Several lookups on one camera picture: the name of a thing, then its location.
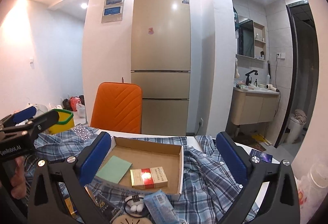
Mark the yellow bin green rim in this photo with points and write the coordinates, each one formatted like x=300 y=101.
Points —
x=65 y=122

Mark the green sponge pad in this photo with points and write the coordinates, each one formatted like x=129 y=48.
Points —
x=114 y=169

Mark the beige three-door refrigerator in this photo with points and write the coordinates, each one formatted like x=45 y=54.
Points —
x=161 y=64

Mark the white hair dryer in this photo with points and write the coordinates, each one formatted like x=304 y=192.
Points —
x=272 y=88

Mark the dark blue small box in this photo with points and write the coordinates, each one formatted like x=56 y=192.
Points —
x=265 y=157

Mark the red gold cigarette pack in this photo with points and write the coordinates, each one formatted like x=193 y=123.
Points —
x=148 y=178

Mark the beige bathroom vanity cabinet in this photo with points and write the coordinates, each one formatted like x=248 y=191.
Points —
x=253 y=106

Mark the mirror cabinet with shelves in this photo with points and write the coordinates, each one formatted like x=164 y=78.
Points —
x=251 y=39

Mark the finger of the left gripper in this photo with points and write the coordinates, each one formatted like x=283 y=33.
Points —
x=16 y=118
x=39 y=124

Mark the white trash can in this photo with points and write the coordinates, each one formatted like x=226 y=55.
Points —
x=297 y=120

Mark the black faucet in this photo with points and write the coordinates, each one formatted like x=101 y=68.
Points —
x=248 y=76

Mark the yellow blue cigarette pack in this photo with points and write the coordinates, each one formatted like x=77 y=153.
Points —
x=71 y=208

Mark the shallow cardboard box tray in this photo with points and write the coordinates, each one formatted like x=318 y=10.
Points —
x=143 y=153

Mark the orange quilted chair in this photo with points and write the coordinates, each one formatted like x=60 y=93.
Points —
x=118 y=107

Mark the red white plastic bag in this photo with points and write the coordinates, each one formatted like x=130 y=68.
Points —
x=312 y=189

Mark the beige round vented disc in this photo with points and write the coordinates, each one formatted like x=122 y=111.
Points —
x=127 y=219

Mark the left hand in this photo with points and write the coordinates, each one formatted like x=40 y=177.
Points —
x=18 y=181

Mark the black face tissue pack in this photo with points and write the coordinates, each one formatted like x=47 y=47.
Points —
x=109 y=210

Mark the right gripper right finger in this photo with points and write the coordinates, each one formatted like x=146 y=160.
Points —
x=280 y=202

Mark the dark bathroom door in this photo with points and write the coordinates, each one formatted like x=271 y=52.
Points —
x=305 y=68

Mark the light blue tissue pack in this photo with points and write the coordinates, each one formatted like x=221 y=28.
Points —
x=161 y=209

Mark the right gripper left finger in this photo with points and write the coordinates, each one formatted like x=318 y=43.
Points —
x=46 y=203

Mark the red bag on floor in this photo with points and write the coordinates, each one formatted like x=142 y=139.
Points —
x=73 y=101

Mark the rhinestone studded fabric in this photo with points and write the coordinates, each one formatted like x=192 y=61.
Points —
x=85 y=132

